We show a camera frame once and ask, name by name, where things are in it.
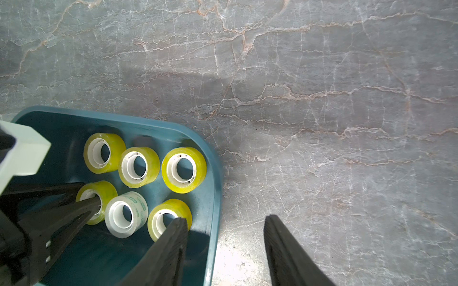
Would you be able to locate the white transparent tape roll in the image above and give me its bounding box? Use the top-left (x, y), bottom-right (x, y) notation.
top-left (105, 191), bottom-right (149, 238)

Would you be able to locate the teal plastic storage box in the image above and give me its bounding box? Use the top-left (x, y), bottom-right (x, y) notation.
top-left (13, 106), bottom-right (223, 286)

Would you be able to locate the yellow tape roll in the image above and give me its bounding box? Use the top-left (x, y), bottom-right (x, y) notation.
top-left (161, 147), bottom-right (207, 194)
top-left (76, 181), bottom-right (118, 225)
top-left (83, 133), bottom-right (126, 174)
top-left (147, 199), bottom-right (193, 242)
top-left (118, 147), bottom-right (161, 188)

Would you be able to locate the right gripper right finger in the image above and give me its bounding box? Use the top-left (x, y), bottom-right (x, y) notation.
top-left (264, 214), bottom-right (335, 286)

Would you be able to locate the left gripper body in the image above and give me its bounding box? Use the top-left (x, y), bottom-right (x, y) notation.
top-left (1, 121), bottom-right (51, 286)

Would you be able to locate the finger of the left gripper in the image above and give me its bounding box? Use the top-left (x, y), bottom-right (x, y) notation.
top-left (19, 198), bottom-right (101, 286)
top-left (1, 182), bottom-right (85, 218)

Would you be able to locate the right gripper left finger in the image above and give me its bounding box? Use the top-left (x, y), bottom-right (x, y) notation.
top-left (118, 218), bottom-right (188, 286)

